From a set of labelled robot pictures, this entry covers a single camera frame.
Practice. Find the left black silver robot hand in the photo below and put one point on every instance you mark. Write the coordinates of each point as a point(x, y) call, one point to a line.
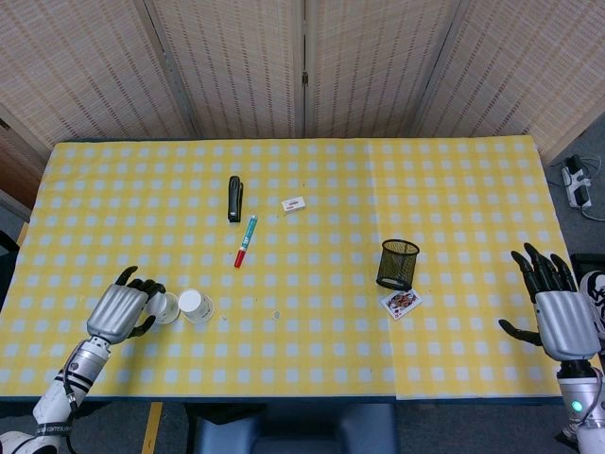
point(115, 312)

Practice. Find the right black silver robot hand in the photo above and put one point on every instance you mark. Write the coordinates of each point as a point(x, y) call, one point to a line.
point(567, 326)

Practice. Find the white paper cup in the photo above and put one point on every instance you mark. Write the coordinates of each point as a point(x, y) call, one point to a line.
point(166, 309)
point(194, 305)

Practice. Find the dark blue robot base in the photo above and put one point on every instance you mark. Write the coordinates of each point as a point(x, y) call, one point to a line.
point(293, 430)

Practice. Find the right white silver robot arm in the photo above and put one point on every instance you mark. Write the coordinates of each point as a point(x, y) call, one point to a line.
point(583, 411)

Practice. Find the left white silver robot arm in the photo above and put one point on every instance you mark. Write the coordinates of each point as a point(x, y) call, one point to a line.
point(71, 373)

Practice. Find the white black sneaker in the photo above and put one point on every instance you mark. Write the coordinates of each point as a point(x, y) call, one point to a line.
point(596, 291)

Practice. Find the yellow checked tablecloth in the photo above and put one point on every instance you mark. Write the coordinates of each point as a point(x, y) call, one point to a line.
point(472, 213)
point(142, 213)

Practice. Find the black chair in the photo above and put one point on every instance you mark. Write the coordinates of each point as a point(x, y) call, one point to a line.
point(7, 274)

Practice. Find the yellow floor tape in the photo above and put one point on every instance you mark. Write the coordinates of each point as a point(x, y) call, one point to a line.
point(152, 428)

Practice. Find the white power strip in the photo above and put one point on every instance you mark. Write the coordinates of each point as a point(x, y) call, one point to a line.
point(576, 186)

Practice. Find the red green marker pen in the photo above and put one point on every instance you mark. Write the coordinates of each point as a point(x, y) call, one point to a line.
point(246, 241)

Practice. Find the black stapler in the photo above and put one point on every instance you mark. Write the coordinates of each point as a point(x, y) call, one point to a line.
point(234, 198)

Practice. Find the playing card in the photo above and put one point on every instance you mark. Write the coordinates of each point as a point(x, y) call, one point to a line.
point(402, 302)

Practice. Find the brown wooden cabinet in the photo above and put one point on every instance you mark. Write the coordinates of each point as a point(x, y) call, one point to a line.
point(16, 165)

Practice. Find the black mesh pen holder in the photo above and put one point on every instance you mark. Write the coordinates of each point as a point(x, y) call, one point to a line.
point(397, 267)

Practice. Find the small white staple box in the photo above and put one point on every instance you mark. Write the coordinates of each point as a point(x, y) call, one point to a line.
point(293, 204)

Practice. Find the woven folding screen panel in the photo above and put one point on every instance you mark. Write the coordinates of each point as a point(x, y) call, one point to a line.
point(529, 66)
point(80, 66)
point(231, 61)
point(378, 61)

